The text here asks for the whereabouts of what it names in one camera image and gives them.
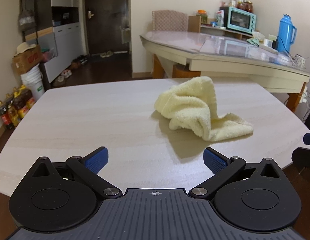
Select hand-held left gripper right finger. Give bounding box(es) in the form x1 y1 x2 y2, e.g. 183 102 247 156
189 147 280 200

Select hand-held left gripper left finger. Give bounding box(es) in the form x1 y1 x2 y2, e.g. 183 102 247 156
32 147 121 198

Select pale yellow towel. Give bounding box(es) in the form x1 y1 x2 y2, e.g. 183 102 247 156
154 76 254 142

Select white power strip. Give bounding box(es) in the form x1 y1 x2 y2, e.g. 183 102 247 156
292 54 308 68

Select cluster of cooking oil bottles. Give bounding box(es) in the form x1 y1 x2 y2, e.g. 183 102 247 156
0 85 36 130

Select beige glass-topped dining table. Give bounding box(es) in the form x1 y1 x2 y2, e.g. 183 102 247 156
139 30 310 112

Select row of shoes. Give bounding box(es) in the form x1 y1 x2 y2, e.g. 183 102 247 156
50 54 89 87

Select white plastic bucket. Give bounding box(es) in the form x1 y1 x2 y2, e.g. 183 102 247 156
20 66 45 102

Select blue thermos flask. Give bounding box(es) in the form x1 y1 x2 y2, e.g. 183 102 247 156
277 14 297 53

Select green cloth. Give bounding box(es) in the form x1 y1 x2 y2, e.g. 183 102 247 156
246 31 265 46

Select colourful clothes pile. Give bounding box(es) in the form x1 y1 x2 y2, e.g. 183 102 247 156
41 47 57 62

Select brown cardboard box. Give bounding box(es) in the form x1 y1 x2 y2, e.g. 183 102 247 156
12 45 42 75

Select grey white cabinet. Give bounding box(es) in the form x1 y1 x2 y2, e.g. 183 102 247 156
20 0 81 84

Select straw hat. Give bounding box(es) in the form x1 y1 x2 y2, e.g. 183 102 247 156
15 42 36 55

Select teal toaster oven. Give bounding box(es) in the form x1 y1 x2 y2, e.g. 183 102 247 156
225 7 257 35

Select wooden desktop shelf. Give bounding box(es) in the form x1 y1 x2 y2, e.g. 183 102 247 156
188 15 254 40

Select dark brown door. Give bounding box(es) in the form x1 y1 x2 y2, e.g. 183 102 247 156
84 0 131 55

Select blue white packet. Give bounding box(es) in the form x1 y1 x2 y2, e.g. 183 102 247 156
216 10 226 27

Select orange lid jar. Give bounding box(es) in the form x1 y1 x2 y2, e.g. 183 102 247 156
197 10 208 24

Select quilted back chair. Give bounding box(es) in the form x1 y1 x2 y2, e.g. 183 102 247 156
152 10 188 32

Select grey hanging bag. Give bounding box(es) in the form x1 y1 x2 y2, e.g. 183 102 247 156
18 0 36 32

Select white plastic bag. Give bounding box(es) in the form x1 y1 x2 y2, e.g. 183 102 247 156
221 0 243 7

